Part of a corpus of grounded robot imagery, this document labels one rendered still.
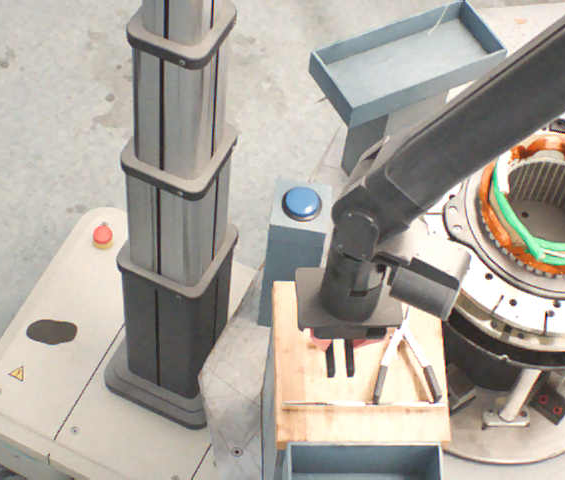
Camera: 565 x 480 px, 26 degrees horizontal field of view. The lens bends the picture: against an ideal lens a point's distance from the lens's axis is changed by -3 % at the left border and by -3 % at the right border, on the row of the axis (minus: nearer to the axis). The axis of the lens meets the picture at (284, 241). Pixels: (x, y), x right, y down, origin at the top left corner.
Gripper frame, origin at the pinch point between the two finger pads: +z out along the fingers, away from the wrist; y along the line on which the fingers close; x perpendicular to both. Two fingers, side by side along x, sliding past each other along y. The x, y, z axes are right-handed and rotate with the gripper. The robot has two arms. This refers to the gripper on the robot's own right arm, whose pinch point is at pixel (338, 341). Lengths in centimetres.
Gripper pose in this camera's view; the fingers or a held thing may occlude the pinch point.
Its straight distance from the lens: 129.5
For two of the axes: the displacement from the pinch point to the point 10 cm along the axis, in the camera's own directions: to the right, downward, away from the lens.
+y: 10.0, 0.0, 1.0
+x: -0.6, -8.4, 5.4
